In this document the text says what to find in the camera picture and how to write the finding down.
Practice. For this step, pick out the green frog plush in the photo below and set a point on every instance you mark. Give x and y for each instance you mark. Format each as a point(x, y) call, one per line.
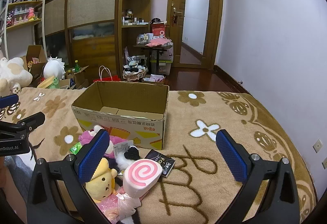
point(55, 84)

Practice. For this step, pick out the green tissue pack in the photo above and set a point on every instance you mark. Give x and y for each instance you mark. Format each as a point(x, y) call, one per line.
point(76, 148)

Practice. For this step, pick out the pink fluffy plush slipper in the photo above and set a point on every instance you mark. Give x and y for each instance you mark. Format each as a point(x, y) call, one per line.
point(88, 135)

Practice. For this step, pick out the wooden door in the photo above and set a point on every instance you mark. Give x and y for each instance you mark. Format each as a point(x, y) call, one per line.
point(193, 27)

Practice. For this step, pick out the clear plastic storage bin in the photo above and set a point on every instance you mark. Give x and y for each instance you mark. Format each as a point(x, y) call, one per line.
point(164, 67)

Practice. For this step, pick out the white round plush doll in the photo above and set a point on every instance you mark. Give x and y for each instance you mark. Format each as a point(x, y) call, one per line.
point(54, 67)

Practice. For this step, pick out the beige floral blanket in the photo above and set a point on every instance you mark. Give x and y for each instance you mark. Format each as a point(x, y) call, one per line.
point(200, 186)

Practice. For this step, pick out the pink swirl roll plush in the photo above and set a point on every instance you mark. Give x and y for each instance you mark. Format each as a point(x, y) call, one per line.
point(140, 177)

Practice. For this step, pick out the brown cardboard box left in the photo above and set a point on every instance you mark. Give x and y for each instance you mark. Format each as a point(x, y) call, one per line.
point(34, 62)

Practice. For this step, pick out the cream spotted dog plush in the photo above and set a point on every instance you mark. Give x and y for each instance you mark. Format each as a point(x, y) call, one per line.
point(14, 76)

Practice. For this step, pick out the pink cloth on table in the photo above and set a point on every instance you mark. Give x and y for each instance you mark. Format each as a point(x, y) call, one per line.
point(159, 42)

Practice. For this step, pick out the red box on table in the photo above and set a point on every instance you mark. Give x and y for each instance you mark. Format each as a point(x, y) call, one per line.
point(158, 29)

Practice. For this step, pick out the lace trimmed basket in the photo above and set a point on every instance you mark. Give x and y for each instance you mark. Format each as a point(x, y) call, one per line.
point(134, 73)

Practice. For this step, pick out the wooden wardrobe cabinet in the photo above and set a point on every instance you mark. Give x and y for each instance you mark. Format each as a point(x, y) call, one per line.
point(88, 32)

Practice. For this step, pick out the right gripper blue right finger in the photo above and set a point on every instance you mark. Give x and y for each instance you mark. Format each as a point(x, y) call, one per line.
point(280, 203)

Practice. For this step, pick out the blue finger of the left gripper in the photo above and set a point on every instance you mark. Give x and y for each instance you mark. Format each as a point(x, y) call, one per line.
point(26, 125)
point(8, 100)

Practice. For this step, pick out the black face mask packet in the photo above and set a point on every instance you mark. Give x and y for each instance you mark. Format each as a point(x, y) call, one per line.
point(167, 163)

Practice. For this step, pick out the yellow dog plush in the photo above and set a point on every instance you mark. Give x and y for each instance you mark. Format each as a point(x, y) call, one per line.
point(102, 183)

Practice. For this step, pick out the red paper gift bag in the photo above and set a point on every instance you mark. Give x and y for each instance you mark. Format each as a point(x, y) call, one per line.
point(105, 75)

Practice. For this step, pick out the white fluffy pompom plush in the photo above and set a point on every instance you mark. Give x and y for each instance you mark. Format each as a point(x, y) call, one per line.
point(125, 159)

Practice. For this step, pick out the pink plastic item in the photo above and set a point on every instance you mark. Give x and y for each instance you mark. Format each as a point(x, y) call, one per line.
point(121, 205)

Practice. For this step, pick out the small cardboard box on floor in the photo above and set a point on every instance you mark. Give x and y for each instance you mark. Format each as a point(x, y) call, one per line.
point(155, 79)

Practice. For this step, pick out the open cardboard box with bottles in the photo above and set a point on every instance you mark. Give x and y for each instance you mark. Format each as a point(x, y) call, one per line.
point(77, 76)

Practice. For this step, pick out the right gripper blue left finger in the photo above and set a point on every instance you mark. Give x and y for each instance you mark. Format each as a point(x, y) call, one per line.
point(45, 203)

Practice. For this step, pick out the white figurine display shelf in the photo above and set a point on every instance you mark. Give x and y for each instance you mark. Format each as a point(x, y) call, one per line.
point(22, 24)

